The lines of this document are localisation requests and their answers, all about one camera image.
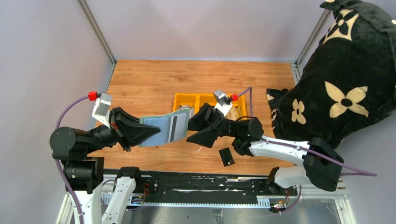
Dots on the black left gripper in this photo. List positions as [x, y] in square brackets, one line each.
[118, 129]

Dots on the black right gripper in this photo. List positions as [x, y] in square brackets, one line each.
[218, 124]

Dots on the silver magnetic stripe card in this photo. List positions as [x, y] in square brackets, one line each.
[178, 125]

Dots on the black credit card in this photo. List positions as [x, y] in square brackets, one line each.
[226, 157]

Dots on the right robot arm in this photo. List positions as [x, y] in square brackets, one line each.
[314, 162]

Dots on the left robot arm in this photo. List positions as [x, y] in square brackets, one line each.
[84, 175]

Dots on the silver card in bin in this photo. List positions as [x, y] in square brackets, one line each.
[234, 113]

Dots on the yellow plastic bin middle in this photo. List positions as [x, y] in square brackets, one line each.
[205, 98]

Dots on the yellow plastic bin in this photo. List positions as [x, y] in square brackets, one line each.
[205, 98]
[239, 101]
[189, 99]

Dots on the yellow plastic bin left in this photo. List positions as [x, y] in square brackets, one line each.
[189, 99]

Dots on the yellow plastic bin right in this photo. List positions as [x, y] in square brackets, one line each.
[239, 101]

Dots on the black flower pattern blanket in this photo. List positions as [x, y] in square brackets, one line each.
[349, 82]

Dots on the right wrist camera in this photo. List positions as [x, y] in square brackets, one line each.
[224, 103]

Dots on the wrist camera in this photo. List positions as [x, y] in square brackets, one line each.
[224, 103]
[101, 109]

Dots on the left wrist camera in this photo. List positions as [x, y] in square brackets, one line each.
[101, 109]

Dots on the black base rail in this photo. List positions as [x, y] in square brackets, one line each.
[207, 189]

